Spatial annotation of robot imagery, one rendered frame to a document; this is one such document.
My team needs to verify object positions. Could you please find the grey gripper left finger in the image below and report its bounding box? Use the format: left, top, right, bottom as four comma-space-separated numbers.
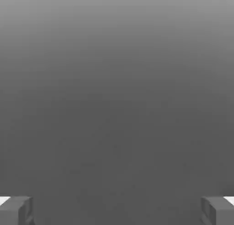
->
0, 195, 35, 225

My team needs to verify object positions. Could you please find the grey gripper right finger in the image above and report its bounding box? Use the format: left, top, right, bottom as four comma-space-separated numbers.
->
200, 195, 234, 225

